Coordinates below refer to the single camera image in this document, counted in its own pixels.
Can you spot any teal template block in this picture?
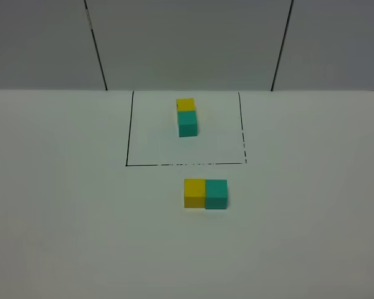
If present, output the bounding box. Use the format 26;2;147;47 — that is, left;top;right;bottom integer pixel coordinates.
178;110;198;137

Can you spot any yellow template block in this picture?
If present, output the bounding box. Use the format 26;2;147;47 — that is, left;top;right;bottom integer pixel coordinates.
176;98;196;112

